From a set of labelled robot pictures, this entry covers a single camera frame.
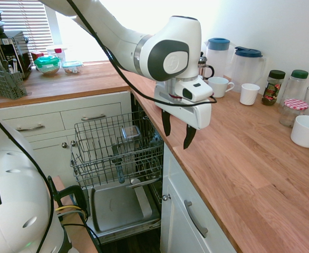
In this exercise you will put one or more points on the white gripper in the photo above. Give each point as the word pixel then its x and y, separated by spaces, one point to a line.
pixel 196 116

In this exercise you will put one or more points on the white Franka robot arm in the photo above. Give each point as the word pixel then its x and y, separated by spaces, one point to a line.
pixel 175 60

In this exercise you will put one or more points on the steel dishwasher door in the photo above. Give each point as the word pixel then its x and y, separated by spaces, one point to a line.
pixel 117 208

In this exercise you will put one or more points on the square clear glass container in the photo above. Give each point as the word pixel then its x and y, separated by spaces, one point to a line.
pixel 130 133

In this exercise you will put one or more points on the white round cap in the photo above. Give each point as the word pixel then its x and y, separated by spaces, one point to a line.
pixel 135 181

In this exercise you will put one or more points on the glass French press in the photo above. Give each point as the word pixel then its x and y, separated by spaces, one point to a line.
pixel 204 67

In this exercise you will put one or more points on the white ribbed cup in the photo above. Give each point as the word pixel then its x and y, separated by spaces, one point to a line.
pixel 249 94

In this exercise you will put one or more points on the clear pitcher light blue lid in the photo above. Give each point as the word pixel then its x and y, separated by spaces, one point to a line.
pixel 217 56

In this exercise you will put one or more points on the clear pitcher dark blue lid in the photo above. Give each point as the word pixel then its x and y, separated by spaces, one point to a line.
pixel 246 71

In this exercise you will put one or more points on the dark jar black lid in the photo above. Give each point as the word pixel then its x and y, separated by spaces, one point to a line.
pixel 271 89

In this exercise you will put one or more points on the glass jar red checkered lid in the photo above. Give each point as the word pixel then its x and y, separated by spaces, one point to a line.
pixel 291 113

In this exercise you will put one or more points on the black table clamp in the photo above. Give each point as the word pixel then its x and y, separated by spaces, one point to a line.
pixel 74 192

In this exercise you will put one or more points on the small container teal lid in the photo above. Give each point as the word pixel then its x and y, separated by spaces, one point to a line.
pixel 72 68

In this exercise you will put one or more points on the clear jar green lid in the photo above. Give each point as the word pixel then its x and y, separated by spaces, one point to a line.
pixel 298 87

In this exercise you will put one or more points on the white ceramic bowl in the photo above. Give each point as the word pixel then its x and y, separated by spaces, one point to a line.
pixel 306 131

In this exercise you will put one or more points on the white container red lid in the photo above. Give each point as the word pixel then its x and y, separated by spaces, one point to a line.
pixel 57 52

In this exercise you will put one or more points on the round container green lid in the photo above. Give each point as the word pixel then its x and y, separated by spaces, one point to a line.
pixel 47 66

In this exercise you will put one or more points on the small red box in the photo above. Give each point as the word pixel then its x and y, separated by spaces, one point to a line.
pixel 37 56

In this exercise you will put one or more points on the grey plastic cutlery basket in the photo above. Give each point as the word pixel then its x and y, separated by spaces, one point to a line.
pixel 5 84

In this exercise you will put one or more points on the black coffee machine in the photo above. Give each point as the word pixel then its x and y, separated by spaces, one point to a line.
pixel 14 50

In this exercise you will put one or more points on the brown window blind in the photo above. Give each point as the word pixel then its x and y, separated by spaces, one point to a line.
pixel 30 23

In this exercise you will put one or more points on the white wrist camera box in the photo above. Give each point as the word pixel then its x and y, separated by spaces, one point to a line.
pixel 194 91

